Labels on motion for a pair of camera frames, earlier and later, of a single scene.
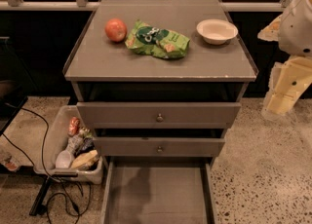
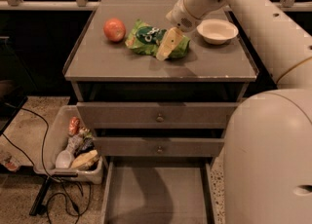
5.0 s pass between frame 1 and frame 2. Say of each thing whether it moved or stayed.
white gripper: moved
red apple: stayed
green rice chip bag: stayed
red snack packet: stayed
